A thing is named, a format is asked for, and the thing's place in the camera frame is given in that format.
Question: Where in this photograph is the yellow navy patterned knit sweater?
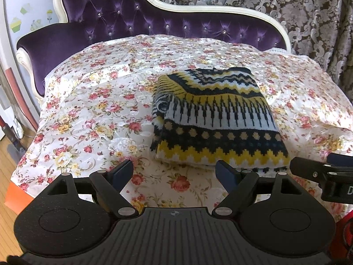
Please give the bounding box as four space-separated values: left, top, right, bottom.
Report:
151 67 290 172

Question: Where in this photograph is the floral bed cover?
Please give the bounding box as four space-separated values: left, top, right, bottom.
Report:
11 35 352 210

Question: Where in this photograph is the orange bed base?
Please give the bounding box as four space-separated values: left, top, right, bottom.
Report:
4 181 33 215

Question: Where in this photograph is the brown silver damask curtain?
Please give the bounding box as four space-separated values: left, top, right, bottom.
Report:
161 0 352 99

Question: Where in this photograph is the purple tufted white-framed headboard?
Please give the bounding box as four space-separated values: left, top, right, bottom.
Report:
16 0 291 101

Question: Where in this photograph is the white door with cupcake stickers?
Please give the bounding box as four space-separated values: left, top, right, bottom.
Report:
1 0 59 131

